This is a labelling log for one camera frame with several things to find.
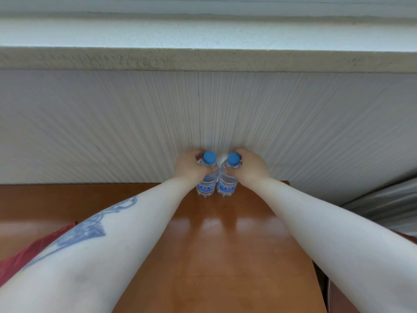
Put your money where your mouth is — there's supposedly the person's right forearm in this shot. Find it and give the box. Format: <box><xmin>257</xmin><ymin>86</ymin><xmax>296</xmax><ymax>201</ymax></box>
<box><xmin>252</xmin><ymin>176</ymin><xmax>417</xmax><ymax>313</ymax></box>

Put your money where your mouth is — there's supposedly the clear water bottle blue cap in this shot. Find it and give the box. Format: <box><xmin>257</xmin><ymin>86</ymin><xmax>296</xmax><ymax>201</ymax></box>
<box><xmin>217</xmin><ymin>153</ymin><xmax>242</xmax><ymax>198</ymax></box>
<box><xmin>196</xmin><ymin>151</ymin><xmax>219</xmax><ymax>198</ymax></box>

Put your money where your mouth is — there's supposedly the person's right hand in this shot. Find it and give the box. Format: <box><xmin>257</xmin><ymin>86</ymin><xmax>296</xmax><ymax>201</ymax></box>
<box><xmin>223</xmin><ymin>147</ymin><xmax>271</xmax><ymax>187</ymax></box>

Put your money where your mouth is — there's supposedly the white window sill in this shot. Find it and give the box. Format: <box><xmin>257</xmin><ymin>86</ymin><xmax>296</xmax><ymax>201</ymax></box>
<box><xmin>0</xmin><ymin>11</ymin><xmax>417</xmax><ymax>73</ymax></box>

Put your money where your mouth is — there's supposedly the grey curtain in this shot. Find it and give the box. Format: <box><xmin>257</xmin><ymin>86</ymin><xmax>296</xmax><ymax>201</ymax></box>
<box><xmin>340</xmin><ymin>176</ymin><xmax>417</xmax><ymax>238</ymax></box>

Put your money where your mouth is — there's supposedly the person's left forearm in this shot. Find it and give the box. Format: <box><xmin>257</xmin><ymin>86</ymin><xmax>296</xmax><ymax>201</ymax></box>
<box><xmin>0</xmin><ymin>175</ymin><xmax>199</xmax><ymax>313</ymax></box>

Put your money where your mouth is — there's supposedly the person's left hand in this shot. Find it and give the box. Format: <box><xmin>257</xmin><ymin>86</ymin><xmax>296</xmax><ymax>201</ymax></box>
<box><xmin>175</xmin><ymin>149</ymin><xmax>218</xmax><ymax>188</ymax></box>

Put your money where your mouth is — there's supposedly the red cloth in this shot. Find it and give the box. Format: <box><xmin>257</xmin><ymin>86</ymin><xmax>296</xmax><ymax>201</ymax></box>
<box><xmin>0</xmin><ymin>222</ymin><xmax>77</xmax><ymax>287</ymax></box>

